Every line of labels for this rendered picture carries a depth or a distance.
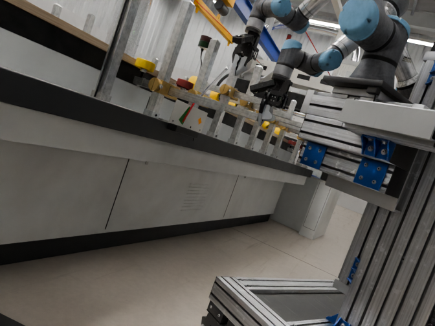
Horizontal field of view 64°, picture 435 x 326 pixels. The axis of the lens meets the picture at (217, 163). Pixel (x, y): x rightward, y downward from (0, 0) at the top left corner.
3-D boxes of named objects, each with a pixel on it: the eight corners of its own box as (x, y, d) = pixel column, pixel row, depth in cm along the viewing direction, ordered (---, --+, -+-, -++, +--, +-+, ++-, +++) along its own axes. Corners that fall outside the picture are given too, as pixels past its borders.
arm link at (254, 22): (261, 18, 150) (245, 15, 154) (257, 28, 150) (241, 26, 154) (267, 26, 157) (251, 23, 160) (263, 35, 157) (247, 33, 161)
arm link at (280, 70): (273, 63, 142) (279, 69, 149) (268, 73, 142) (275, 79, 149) (290, 66, 138) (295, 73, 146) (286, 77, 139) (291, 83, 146)
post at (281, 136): (275, 160, 270) (297, 101, 266) (273, 160, 266) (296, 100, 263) (270, 159, 271) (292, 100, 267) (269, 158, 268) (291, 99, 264)
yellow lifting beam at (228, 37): (231, 48, 728) (236, 33, 726) (195, 10, 571) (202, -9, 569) (227, 47, 732) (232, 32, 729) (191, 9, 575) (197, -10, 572)
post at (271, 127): (263, 157, 247) (288, 92, 244) (262, 157, 244) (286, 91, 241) (259, 156, 249) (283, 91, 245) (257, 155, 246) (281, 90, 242)
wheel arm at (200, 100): (223, 114, 128) (226, 103, 128) (218, 112, 125) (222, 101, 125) (136, 86, 148) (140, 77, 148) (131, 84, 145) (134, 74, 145)
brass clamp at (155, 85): (177, 101, 142) (181, 89, 141) (156, 92, 130) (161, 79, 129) (166, 97, 145) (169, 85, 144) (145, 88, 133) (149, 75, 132)
